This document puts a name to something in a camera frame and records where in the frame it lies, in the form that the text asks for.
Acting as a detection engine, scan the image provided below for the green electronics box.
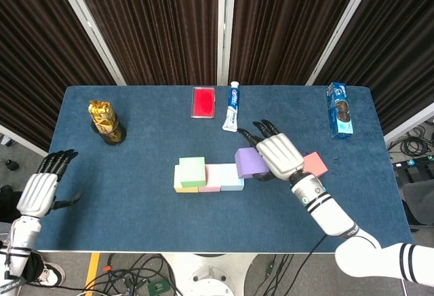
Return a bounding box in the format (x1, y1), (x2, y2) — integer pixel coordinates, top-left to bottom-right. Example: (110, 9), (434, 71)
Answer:
(147, 280), (170, 295)

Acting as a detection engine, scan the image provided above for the purple cube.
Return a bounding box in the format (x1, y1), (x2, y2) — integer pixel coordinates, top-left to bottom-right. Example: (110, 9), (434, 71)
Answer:
(234, 147), (271, 179)

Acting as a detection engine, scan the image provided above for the black white sneaker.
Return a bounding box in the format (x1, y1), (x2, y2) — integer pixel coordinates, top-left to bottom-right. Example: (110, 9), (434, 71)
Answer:
(36, 262), (66, 286)

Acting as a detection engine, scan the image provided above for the black box with green light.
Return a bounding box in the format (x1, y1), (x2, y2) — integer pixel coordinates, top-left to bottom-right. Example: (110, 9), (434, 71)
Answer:
(391, 158), (434, 182)

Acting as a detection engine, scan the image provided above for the dark brown pleated curtain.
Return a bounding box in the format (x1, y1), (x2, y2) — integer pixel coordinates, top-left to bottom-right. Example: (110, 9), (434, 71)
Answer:
(229, 0), (367, 86)
(0, 0), (118, 151)
(69, 0), (220, 86)
(313, 0), (434, 134)

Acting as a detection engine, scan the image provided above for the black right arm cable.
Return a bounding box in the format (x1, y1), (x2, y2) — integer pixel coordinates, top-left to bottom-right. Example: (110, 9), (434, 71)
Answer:
(304, 233), (328, 255)

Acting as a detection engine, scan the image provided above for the pink cube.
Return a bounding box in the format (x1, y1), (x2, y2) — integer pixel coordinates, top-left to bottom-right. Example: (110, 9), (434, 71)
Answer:
(198, 164), (223, 193)

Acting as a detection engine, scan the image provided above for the black floor cable tangle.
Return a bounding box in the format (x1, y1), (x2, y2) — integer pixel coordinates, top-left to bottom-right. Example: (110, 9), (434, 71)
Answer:
(81, 253), (184, 296)
(386, 128), (434, 161)
(252, 253), (296, 296)

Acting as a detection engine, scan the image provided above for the red-orange cube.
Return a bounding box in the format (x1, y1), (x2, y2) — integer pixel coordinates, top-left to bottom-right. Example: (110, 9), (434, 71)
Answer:
(301, 151), (329, 177)

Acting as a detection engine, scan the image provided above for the red flat plastic case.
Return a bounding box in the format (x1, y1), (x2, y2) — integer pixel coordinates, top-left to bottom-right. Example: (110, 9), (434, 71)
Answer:
(191, 86), (218, 119)

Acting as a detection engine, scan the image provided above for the blue table cloth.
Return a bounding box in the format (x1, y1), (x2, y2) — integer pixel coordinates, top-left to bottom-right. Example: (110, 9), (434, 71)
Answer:
(26, 85), (417, 253)

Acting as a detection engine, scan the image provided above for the blue cookie box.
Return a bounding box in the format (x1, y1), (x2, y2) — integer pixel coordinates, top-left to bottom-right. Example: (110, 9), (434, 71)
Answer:
(325, 81), (355, 140)

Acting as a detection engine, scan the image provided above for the gold snack bag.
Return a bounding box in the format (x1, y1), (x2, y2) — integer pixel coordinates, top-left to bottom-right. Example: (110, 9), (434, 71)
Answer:
(87, 100), (123, 143)

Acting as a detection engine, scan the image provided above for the green cube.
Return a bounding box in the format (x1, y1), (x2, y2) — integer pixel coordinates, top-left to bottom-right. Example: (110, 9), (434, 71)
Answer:
(178, 156), (207, 189)

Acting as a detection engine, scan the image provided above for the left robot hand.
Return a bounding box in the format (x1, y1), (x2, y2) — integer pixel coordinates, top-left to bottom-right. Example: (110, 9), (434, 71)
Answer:
(16, 149), (84, 218)

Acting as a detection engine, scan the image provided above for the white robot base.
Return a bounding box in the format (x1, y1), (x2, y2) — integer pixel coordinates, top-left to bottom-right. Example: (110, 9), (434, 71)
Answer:
(162, 253), (258, 296)

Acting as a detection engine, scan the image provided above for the yellow cube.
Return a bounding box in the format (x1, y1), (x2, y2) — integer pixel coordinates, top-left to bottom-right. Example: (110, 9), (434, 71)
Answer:
(174, 164), (199, 194)

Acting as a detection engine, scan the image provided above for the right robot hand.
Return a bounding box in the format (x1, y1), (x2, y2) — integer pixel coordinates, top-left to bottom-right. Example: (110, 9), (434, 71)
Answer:
(237, 119), (305, 182)

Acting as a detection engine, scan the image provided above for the white blue toothpaste tube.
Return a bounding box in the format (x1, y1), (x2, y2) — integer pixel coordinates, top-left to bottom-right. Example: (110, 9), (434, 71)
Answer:
(222, 81), (241, 132)

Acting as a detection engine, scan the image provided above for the black mesh pen holder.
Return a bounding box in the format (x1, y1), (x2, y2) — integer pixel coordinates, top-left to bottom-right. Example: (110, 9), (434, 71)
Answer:
(90, 112), (127, 147)

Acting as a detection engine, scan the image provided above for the light blue cube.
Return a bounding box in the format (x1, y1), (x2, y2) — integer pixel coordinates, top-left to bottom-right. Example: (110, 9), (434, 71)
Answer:
(220, 163), (245, 192)

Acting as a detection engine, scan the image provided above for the yellow floor tape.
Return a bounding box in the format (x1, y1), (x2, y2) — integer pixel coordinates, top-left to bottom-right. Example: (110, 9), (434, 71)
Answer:
(84, 253), (102, 289)

